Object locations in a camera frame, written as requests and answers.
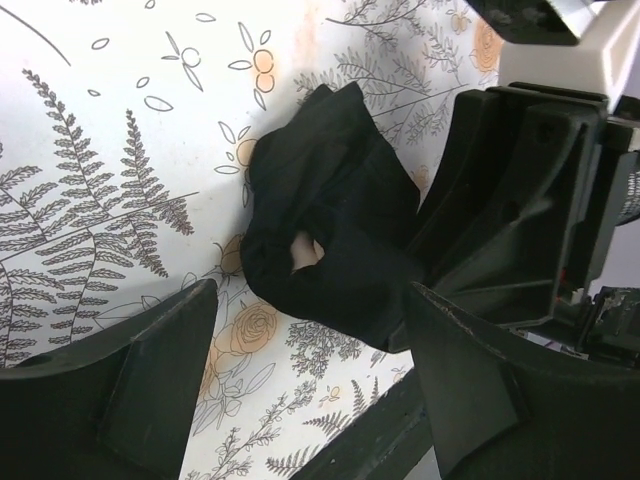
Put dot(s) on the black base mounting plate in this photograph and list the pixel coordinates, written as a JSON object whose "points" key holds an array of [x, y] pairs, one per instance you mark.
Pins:
{"points": [[385, 442]]}

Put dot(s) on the black underwear beige waistband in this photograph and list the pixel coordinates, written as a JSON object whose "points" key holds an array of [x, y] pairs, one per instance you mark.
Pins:
{"points": [[333, 213]]}

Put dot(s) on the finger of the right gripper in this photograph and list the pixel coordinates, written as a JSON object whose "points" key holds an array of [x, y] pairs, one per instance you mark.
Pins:
{"points": [[514, 228]]}

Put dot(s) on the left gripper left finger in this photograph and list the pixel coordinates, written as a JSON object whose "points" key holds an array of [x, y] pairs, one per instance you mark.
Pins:
{"points": [[115, 405]]}

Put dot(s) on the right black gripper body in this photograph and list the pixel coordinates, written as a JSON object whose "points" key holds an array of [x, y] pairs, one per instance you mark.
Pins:
{"points": [[610, 250]]}

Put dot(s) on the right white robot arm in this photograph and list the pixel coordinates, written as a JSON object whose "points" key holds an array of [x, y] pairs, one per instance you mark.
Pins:
{"points": [[586, 46]]}

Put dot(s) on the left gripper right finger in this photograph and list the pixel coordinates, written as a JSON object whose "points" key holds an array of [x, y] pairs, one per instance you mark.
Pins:
{"points": [[502, 407]]}

